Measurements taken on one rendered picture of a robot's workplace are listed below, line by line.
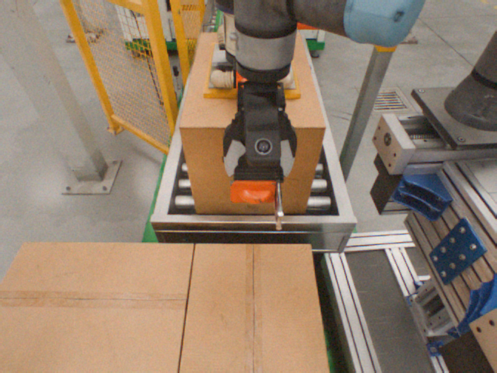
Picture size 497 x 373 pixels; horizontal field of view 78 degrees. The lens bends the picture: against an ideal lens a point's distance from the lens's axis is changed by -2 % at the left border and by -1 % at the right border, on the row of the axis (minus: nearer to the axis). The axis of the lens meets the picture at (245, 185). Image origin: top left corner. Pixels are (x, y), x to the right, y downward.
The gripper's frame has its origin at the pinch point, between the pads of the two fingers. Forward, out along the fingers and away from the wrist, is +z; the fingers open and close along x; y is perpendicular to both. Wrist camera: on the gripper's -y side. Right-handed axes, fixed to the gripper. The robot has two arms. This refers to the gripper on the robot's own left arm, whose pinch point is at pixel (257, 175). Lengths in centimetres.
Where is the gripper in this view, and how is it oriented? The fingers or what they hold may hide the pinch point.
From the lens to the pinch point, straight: 54.1
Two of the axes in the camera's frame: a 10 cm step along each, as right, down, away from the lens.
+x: -10.0, -0.1, -0.1
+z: -0.1, 6.5, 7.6
